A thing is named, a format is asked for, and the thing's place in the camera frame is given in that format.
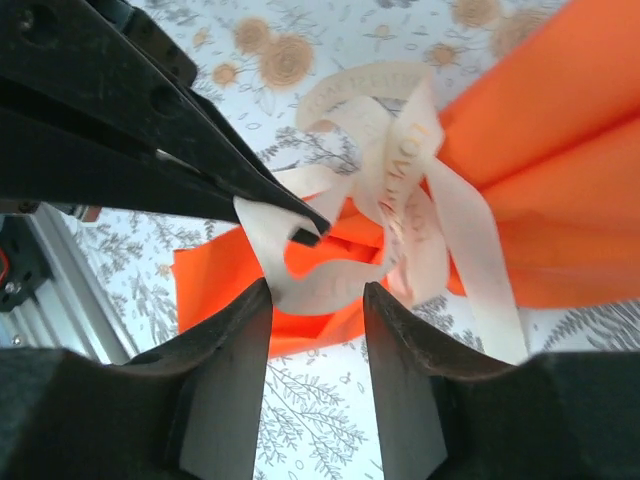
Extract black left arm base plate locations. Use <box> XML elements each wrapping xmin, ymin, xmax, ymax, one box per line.
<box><xmin>0</xmin><ymin>214</ymin><xmax>54</xmax><ymax>314</ymax></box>

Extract grey floral tablecloth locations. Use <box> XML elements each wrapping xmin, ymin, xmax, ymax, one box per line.
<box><xmin>64</xmin><ymin>0</ymin><xmax>640</xmax><ymax>480</ymax></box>

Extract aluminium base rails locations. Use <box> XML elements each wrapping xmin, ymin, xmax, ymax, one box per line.
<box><xmin>0</xmin><ymin>202</ymin><xmax>134</xmax><ymax>366</ymax></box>

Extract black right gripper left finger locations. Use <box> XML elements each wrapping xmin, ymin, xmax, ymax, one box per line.
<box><xmin>0</xmin><ymin>277</ymin><xmax>275</xmax><ymax>480</ymax></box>

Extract orange wrapping paper sheet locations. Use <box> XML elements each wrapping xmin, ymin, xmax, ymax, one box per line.
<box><xmin>169</xmin><ymin>0</ymin><xmax>640</xmax><ymax>359</ymax></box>

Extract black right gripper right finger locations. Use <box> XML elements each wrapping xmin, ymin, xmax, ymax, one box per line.
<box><xmin>362</xmin><ymin>281</ymin><xmax>640</xmax><ymax>480</ymax></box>

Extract cream ribbon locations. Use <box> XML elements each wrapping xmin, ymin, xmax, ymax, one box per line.
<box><xmin>232</xmin><ymin>59</ymin><xmax>531</xmax><ymax>366</ymax></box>

